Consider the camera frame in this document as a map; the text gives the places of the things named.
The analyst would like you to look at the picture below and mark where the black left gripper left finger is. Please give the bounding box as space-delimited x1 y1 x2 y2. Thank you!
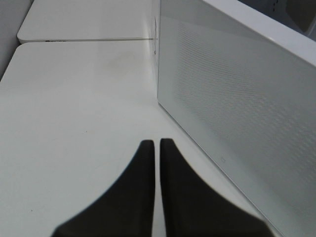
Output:
52 140 155 237

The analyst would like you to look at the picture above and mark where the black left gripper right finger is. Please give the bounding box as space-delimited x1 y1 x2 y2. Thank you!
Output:
160 138 273 237

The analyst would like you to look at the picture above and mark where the white microwave oven body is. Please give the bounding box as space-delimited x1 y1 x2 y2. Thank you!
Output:
231 0 316 44

